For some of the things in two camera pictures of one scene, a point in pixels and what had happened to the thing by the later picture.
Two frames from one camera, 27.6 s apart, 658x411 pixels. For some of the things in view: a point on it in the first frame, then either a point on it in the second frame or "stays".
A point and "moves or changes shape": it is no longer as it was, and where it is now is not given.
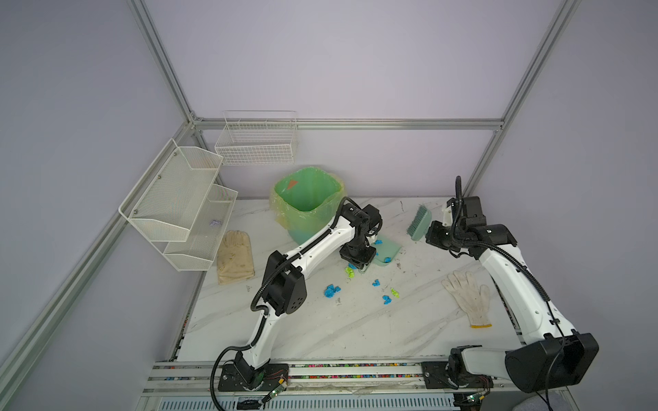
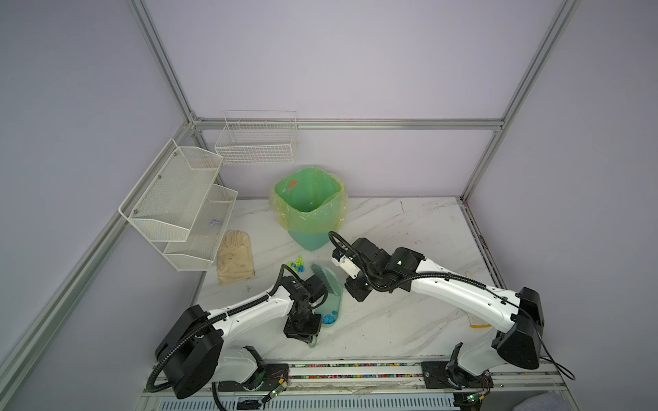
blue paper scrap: x=331 y=289 → x=329 y=318
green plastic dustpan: x=385 y=253 moves or changes shape
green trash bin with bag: x=306 y=200 stays
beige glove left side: x=235 y=258 stays
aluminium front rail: x=392 y=378 stays
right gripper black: x=430 y=235 → x=352 y=290
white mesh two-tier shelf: x=179 y=210 stays
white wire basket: x=258 y=137 stays
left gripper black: x=359 y=263 → x=306 y=336
